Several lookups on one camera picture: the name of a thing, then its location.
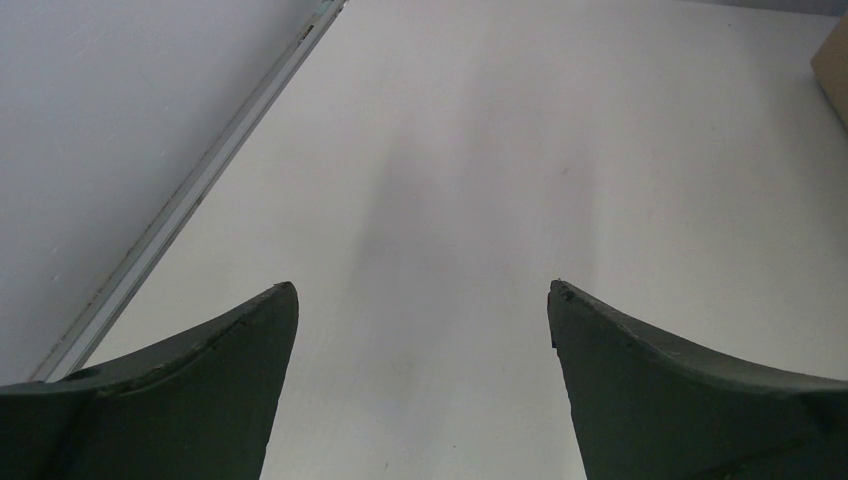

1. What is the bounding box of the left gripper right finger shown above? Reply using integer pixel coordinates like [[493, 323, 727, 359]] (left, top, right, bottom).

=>
[[547, 280, 847, 479]]

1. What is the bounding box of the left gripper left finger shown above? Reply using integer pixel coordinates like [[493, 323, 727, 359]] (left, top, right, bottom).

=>
[[1, 282, 299, 479]]

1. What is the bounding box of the tan plastic storage bin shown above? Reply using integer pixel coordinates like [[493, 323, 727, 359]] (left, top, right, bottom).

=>
[[810, 14, 847, 128]]

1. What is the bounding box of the aluminium frame rail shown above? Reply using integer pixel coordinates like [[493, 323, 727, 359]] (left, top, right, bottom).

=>
[[27, 0, 347, 381]]

